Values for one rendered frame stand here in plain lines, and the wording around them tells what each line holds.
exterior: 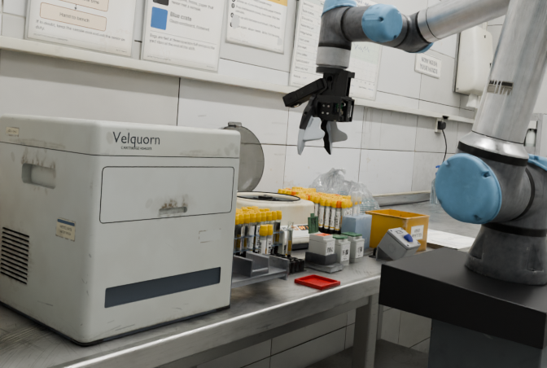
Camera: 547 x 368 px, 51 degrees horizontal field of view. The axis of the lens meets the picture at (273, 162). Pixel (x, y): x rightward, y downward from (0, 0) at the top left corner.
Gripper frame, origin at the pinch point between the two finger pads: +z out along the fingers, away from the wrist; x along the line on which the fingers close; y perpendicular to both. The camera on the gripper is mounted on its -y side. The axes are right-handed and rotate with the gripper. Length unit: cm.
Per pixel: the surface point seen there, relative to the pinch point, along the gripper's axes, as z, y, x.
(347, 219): 16.3, 2.9, 17.7
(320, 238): 18.0, 5.7, -2.1
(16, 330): 25, -7, -68
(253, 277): 20.8, 8.2, -31.9
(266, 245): 18.3, 1.9, -18.5
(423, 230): 19.0, 15.9, 41.4
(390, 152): 4, -33, 139
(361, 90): -21, -38, 108
